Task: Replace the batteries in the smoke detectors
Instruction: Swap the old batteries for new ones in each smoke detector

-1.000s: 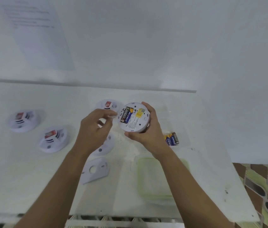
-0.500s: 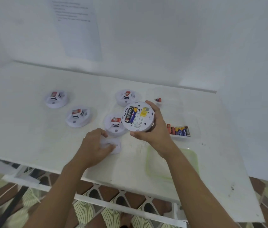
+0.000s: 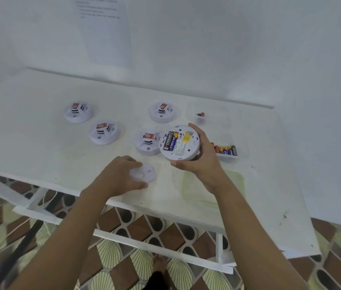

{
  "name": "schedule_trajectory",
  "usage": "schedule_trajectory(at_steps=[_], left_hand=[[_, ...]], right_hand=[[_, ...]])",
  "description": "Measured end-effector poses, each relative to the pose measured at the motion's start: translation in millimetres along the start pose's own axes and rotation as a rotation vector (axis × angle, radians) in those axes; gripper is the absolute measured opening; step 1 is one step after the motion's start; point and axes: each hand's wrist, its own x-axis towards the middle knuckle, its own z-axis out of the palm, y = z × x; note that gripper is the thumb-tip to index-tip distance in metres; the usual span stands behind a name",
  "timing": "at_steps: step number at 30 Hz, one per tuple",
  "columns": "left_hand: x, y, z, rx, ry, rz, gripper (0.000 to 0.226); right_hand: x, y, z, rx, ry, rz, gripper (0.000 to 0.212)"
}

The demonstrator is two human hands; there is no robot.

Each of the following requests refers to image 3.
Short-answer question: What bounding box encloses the person's right hand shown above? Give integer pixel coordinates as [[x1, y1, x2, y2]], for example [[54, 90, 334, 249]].
[[170, 122, 231, 195]]

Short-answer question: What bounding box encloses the person's left hand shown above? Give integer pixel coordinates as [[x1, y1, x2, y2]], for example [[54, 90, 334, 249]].
[[87, 156, 149, 198]]

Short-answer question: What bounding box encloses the white round smoke detector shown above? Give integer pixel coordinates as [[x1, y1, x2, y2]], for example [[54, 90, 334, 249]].
[[134, 129, 162, 157], [89, 120, 120, 146], [159, 125, 201, 162], [148, 101, 178, 124], [63, 101, 94, 124]]

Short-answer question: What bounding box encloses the large green-rimmed clear lid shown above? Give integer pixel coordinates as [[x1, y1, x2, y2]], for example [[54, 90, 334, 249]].
[[182, 169, 246, 207]]

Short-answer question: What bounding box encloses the white detector mounting plate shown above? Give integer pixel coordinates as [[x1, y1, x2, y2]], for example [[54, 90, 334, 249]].
[[129, 163, 158, 184]]

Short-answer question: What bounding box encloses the large clear plastic container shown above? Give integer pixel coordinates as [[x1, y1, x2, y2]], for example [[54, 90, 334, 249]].
[[209, 133, 249, 164]]

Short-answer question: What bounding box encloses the clear battery container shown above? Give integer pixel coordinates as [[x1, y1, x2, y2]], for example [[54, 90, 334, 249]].
[[186, 101, 233, 130]]

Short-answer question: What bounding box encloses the person's right forearm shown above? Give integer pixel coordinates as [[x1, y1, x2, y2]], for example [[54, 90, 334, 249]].
[[212, 181, 310, 290]]

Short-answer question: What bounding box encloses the person's left forearm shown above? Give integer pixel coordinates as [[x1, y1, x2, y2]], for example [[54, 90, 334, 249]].
[[9, 188, 110, 290]]

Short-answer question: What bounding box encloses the person's black trouser leg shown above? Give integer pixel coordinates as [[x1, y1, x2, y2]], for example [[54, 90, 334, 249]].
[[141, 271, 172, 290]]

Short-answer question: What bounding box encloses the printed white paper sheet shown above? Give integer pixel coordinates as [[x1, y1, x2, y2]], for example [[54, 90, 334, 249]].
[[73, 0, 135, 69]]

